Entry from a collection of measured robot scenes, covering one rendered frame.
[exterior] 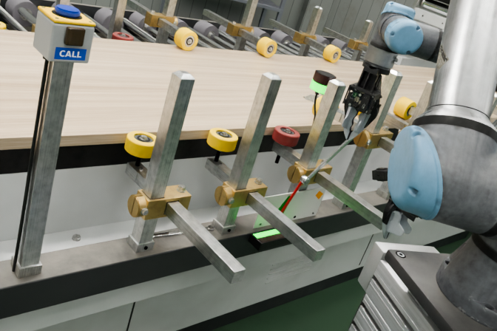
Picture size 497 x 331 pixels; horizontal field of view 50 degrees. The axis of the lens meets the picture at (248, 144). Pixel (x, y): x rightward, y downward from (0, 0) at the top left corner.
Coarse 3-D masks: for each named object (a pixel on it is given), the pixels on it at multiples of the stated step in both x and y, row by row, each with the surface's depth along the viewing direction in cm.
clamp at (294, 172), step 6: (318, 162) 157; (288, 168) 151; (294, 168) 149; (300, 168) 149; (306, 168) 150; (312, 168) 151; (324, 168) 154; (330, 168) 156; (288, 174) 151; (294, 174) 149; (300, 174) 148; (306, 174) 149; (294, 180) 149; (312, 180) 153
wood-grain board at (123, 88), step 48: (0, 48) 156; (96, 48) 182; (144, 48) 199; (0, 96) 127; (96, 96) 144; (144, 96) 155; (192, 96) 167; (240, 96) 181; (288, 96) 198; (0, 144) 110; (96, 144) 126
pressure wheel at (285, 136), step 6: (276, 126) 162; (282, 126) 164; (276, 132) 160; (282, 132) 159; (288, 132) 161; (294, 132) 163; (276, 138) 160; (282, 138) 159; (288, 138) 159; (294, 138) 159; (282, 144) 160; (288, 144) 160; (294, 144) 161; (276, 162) 166
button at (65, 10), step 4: (60, 4) 87; (56, 8) 85; (60, 8) 85; (64, 8) 86; (68, 8) 87; (72, 8) 87; (76, 8) 88; (56, 12) 86; (60, 12) 85; (64, 12) 85; (68, 12) 85; (72, 12) 86; (76, 12) 86; (80, 12) 88; (68, 16) 86; (72, 16) 86; (76, 16) 86
